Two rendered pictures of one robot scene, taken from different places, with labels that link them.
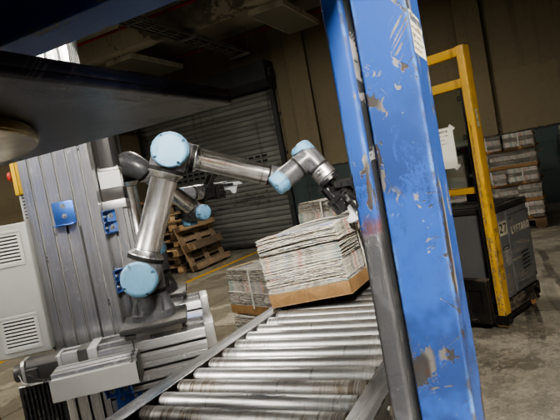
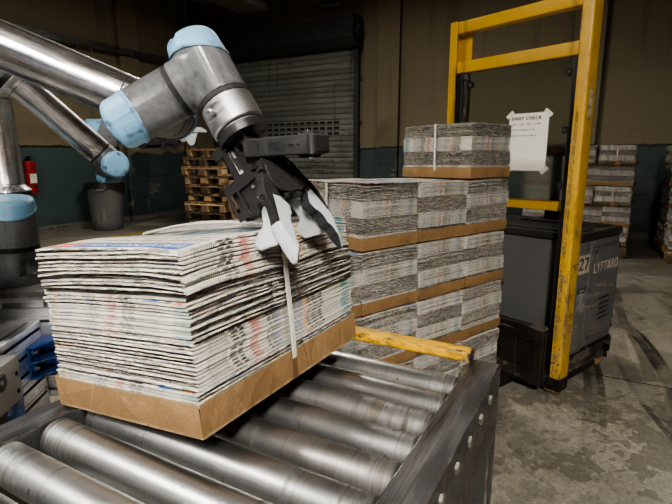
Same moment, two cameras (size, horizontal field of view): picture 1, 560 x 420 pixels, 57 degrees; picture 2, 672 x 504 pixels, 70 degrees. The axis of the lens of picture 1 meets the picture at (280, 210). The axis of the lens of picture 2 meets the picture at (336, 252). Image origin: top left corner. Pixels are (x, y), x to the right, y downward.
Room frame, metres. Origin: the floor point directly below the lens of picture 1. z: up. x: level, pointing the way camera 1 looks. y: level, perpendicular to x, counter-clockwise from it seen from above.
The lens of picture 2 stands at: (1.05, -0.35, 1.15)
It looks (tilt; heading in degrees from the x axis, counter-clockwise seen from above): 11 degrees down; 3
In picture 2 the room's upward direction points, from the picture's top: straight up
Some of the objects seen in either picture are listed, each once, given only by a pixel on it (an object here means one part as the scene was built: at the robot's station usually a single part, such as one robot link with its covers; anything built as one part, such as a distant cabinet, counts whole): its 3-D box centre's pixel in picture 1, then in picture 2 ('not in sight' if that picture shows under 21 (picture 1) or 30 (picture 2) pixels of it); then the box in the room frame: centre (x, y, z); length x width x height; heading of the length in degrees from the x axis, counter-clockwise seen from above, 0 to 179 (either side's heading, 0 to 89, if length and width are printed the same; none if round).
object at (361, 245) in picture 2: not in sight; (355, 234); (2.89, -0.33, 0.86); 0.38 x 0.29 x 0.04; 43
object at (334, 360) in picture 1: (292, 367); not in sight; (1.18, 0.04, 0.77); 0.47 x 0.05 x 0.05; 64
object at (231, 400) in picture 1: (253, 406); not in sight; (1.01, 0.12, 0.77); 0.47 x 0.05 x 0.05; 64
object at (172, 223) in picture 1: (175, 232); (228, 187); (9.31, 1.93, 0.65); 1.33 x 0.94 x 1.30; 158
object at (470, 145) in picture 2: not in sight; (450, 266); (3.29, -0.77, 0.65); 0.39 x 0.30 x 1.29; 42
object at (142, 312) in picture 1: (152, 302); not in sight; (1.80, 0.50, 0.87); 0.15 x 0.15 x 0.10
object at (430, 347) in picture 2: not in sight; (361, 333); (1.95, -0.35, 0.81); 0.43 x 0.03 x 0.02; 64
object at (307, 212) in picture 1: (340, 217); (355, 212); (2.89, -0.33, 0.95); 0.38 x 0.29 x 0.23; 43
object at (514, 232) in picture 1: (474, 256); (535, 288); (3.82, -1.37, 0.40); 0.69 x 0.55 x 0.80; 42
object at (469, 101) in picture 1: (481, 182); (571, 197); (3.33, -1.31, 0.97); 0.09 x 0.09 x 1.75; 42
